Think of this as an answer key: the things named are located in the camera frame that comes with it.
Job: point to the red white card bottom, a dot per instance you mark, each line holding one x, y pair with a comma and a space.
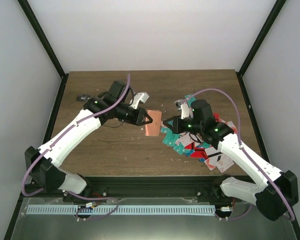
211, 163

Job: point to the right frame post black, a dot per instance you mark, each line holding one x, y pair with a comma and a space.
266, 27

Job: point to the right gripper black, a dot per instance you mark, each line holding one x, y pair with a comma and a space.
176, 129

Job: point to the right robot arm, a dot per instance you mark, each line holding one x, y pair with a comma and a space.
272, 191

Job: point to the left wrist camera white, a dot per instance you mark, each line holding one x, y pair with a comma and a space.
139, 98

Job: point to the frame post black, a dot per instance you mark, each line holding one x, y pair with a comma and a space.
266, 27
32, 19

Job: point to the black aluminium front rail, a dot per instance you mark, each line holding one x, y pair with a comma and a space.
205, 188

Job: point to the white floral card bottom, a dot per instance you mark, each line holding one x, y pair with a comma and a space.
223, 163

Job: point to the left frame post black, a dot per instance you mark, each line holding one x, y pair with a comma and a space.
32, 19

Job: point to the small black tag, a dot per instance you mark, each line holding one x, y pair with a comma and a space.
82, 97

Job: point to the white floral VIP card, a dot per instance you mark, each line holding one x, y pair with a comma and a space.
186, 140

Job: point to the teal VIP card left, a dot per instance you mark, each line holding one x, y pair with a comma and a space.
165, 130

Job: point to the pink leather card holder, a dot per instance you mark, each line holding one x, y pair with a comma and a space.
153, 129

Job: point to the teal card far top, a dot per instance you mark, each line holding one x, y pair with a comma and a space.
189, 97

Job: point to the light blue slotted strip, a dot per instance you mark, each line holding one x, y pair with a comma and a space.
142, 210

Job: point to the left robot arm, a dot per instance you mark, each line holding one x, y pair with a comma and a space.
44, 163

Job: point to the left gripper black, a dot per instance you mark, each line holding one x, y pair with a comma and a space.
137, 119

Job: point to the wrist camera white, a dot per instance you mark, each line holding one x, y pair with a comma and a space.
183, 107
139, 98

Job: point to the teal VIP card lower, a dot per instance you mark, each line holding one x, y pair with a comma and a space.
170, 139

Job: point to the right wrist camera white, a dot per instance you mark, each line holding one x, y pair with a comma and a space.
183, 107

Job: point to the teal vip card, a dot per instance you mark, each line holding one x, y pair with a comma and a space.
165, 130
170, 139

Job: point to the red card top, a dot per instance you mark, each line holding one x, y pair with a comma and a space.
216, 116

